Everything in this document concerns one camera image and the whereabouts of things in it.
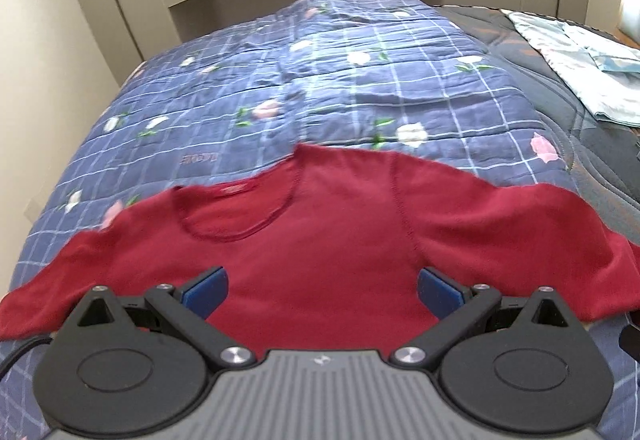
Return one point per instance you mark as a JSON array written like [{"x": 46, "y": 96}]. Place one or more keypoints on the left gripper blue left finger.
[{"x": 183, "y": 312}]

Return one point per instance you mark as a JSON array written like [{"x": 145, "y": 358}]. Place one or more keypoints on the grey quilted bedspread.
[{"x": 602, "y": 158}]

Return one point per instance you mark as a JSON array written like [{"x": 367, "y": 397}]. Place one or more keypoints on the wall outlet plate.
[{"x": 32, "y": 210}]

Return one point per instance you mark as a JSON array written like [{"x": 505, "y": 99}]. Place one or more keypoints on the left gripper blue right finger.
[{"x": 461, "y": 313}]

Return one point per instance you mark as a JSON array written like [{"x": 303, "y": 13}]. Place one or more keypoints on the light blue folded cloth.
[{"x": 602, "y": 73}]

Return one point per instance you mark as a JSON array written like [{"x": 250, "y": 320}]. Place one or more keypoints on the blue floral checked quilt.
[{"x": 390, "y": 74}]

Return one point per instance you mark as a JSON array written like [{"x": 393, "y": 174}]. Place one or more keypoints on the red knit sweater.
[{"x": 323, "y": 250}]

